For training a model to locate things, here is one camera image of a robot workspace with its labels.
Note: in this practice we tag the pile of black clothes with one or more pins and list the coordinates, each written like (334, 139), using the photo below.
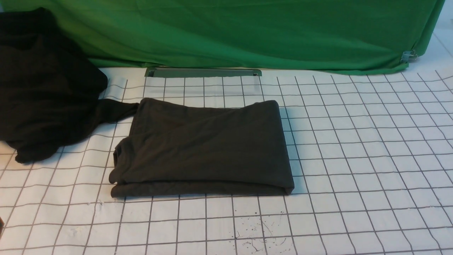
(49, 90)

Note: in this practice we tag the black cloth at corner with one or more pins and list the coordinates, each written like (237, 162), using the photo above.
(2, 225)

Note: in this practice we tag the green backdrop cloth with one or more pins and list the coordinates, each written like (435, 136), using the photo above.
(351, 37)

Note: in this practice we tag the gray long-sleeved shirt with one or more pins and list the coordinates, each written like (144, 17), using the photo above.
(174, 150)

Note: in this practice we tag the metal binder clip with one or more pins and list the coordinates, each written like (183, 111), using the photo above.
(409, 56)

